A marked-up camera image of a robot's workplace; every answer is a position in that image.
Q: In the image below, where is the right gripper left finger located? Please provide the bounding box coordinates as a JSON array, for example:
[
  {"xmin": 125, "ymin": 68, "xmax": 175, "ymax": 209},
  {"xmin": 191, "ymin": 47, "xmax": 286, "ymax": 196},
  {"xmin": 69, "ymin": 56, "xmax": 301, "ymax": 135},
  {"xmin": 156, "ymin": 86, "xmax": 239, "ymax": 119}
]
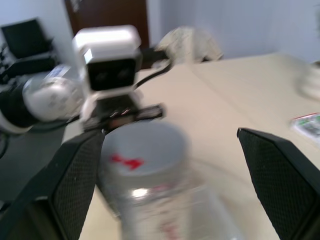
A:
[{"xmin": 0, "ymin": 131, "xmax": 105, "ymax": 240}]

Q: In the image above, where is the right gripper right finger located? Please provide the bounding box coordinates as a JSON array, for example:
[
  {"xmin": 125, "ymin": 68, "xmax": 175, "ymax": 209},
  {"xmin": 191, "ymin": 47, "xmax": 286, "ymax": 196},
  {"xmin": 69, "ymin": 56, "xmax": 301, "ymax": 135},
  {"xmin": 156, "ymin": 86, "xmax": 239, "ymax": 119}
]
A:
[{"xmin": 236, "ymin": 127, "xmax": 320, "ymax": 240}]

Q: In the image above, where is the clear jar with grey lid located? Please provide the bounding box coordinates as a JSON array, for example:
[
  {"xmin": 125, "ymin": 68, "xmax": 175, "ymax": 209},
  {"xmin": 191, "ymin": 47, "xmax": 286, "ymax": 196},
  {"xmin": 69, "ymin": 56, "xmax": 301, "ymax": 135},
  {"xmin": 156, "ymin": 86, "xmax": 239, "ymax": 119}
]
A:
[{"xmin": 97, "ymin": 122, "xmax": 191, "ymax": 222}]

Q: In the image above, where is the clear plastic jar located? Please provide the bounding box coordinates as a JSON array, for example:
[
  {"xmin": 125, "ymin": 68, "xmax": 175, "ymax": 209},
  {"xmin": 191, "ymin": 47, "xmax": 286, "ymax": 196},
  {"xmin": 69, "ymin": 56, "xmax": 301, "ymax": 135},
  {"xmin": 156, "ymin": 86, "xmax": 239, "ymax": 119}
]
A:
[{"xmin": 99, "ymin": 182, "xmax": 247, "ymax": 240}]

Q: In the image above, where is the green and red packet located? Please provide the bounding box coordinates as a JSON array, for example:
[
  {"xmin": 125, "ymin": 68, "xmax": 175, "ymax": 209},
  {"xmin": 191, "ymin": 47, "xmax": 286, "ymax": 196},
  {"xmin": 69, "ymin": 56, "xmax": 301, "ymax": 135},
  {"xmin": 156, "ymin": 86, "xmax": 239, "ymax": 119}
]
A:
[{"xmin": 290, "ymin": 112, "xmax": 320, "ymax": 146}]

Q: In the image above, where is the dark brown door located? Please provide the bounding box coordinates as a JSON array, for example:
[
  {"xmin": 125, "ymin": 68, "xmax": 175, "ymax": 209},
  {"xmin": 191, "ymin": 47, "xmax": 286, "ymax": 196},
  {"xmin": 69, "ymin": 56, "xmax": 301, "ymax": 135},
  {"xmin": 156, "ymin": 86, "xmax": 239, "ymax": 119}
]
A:
[{"xmin": 64, "ymin": 0, "xmax": 150, "ymax": 70}]

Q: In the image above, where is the beige cloth on chair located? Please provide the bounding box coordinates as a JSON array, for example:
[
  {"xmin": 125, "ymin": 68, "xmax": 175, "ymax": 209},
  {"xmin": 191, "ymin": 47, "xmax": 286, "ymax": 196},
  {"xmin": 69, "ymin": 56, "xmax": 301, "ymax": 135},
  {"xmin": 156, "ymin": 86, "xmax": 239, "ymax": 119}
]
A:
[{"xmin": 156, "ymin": 25, "xmax": 225, "ymax": 66}]

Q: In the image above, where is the black equipment case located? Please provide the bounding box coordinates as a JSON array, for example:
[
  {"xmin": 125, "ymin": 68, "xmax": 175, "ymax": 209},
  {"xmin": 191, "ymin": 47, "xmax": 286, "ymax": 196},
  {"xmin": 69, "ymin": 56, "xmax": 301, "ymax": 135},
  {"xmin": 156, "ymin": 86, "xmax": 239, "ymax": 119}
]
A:
[{"xmin": 0, "ymin": 52, "xmax": 59, "ymax": 85}]

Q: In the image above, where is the black monitor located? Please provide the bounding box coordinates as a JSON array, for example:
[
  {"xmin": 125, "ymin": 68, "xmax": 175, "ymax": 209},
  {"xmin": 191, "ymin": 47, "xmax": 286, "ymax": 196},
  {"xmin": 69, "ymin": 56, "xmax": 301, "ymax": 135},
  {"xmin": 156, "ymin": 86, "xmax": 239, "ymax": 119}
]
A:
[{"xmin": 0, "ymin": 17, "xmax": 55, "ymax": 60}]

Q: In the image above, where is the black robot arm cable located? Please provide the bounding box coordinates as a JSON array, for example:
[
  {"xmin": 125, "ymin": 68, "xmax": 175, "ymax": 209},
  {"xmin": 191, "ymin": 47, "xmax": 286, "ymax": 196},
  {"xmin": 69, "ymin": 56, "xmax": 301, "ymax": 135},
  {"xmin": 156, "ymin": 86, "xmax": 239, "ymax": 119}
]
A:
[{"xmin": 134, "ymin": 58, "xmax": 175, "ymax": 89}]

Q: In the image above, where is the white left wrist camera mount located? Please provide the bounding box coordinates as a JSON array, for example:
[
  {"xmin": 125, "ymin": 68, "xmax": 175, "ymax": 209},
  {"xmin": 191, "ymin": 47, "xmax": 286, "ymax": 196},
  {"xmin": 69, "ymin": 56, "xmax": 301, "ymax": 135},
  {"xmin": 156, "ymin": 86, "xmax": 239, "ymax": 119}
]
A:
[{"xmin": 71, "ymin": 24, "xmax": 144, "ymax": 129}]

